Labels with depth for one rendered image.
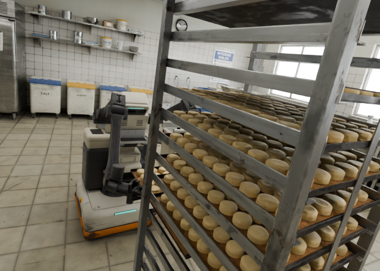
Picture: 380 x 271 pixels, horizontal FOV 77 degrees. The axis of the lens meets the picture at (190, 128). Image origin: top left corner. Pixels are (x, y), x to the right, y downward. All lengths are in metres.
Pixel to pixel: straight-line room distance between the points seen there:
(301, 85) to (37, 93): 5.28
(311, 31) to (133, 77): 5.84
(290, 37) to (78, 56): 5.71
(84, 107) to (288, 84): 5.22
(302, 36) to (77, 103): 5.23
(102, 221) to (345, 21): 2.02
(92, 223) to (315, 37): 1.97
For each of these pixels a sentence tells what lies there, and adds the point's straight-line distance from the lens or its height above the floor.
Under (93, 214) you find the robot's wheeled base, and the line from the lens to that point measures 2.12.
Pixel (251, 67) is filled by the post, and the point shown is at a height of 1.54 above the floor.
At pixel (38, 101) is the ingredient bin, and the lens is 5.56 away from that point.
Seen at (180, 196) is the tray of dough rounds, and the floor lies 1.05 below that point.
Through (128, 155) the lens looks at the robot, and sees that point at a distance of 1.99.
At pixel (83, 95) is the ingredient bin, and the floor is 0.54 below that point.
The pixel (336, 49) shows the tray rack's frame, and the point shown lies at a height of 1.56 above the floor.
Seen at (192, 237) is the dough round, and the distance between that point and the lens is 0.86.
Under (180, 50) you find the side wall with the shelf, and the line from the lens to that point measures 6.52.
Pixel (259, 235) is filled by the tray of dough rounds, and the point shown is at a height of 1.15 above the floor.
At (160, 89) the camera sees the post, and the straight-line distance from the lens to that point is 0.89.
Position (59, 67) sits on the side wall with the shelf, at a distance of 6.08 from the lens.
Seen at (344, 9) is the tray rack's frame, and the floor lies 1.61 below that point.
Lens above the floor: 1.51
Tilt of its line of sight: 15 degrees down
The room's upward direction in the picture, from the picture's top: 9 degrees clockwise
